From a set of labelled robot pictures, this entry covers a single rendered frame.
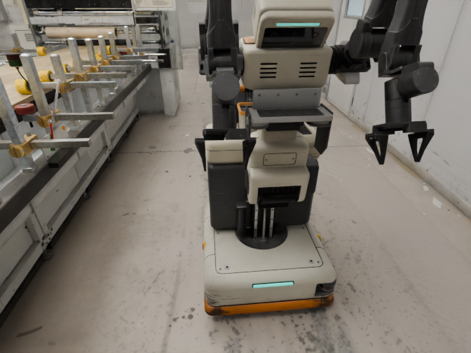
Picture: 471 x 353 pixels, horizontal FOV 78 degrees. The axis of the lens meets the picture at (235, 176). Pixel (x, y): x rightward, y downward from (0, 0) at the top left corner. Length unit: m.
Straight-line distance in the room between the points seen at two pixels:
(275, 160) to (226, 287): 0.62
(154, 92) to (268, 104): 3.42
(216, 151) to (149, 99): 3.10
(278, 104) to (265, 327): 1.06
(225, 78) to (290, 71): 0.39
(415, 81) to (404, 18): 0.15
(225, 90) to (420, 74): 0.41
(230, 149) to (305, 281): 0.69
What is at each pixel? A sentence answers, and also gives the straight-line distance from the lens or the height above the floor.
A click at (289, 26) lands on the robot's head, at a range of 0.90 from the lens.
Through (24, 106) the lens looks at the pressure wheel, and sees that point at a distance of 1.76.
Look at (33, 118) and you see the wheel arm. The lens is 1.77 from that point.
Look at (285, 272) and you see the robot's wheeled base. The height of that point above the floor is 0.28.
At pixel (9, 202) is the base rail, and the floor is 0.69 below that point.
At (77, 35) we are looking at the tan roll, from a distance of 4.30.
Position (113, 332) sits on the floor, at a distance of 1.66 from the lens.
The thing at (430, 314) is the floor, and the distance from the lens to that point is 1.87.
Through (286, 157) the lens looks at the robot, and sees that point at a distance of 1.08.
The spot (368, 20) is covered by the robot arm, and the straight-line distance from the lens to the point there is 0.94.
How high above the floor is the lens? 1.33
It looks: 30 degrees down
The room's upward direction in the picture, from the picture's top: straight up
